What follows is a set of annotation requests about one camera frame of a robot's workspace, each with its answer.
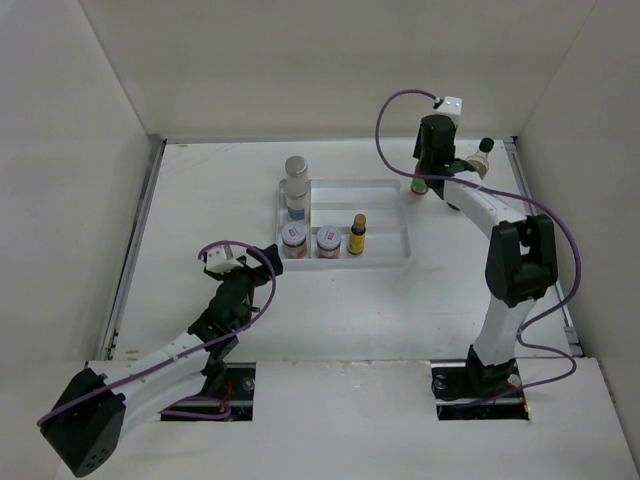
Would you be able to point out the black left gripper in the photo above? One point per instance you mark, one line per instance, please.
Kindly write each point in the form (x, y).
(261, 273)

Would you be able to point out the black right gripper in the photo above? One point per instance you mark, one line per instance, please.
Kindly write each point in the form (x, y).
(418, 147)

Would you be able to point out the red sauce bottle yellow cap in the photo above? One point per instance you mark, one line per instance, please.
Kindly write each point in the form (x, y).
(419, 186)

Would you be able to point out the spice jar white red lid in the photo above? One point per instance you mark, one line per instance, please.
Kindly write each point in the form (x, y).
(328, 242)

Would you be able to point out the tall jar silver lid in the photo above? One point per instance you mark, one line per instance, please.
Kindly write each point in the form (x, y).
(296, 197)

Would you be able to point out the small yellow label bottle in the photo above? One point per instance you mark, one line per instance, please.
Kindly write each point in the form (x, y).
(356, 242)

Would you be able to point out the small bottle blue label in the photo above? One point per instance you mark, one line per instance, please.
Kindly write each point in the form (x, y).
(296, 169)

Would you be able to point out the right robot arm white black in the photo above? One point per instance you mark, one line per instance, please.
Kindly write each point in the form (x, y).
(521, 261)

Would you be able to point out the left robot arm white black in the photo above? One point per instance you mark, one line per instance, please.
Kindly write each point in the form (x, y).
(97, 408)

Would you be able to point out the dark soy sauce bottle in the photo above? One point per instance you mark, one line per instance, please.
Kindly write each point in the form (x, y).
(477, 162)

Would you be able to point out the white divided organizer tray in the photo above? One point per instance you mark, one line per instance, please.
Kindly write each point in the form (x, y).
(335, 203)

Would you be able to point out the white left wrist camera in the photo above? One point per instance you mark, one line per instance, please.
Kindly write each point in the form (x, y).
(219, 259)

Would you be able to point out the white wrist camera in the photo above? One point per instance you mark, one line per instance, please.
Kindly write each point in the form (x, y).
(450, 107)
(219, 259)

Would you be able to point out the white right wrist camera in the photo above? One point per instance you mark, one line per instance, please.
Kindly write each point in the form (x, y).
(450, 107)

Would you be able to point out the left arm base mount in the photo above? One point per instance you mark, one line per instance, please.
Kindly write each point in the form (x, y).
(230, 399)

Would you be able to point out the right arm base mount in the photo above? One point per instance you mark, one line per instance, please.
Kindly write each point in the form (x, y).
(458, 400)

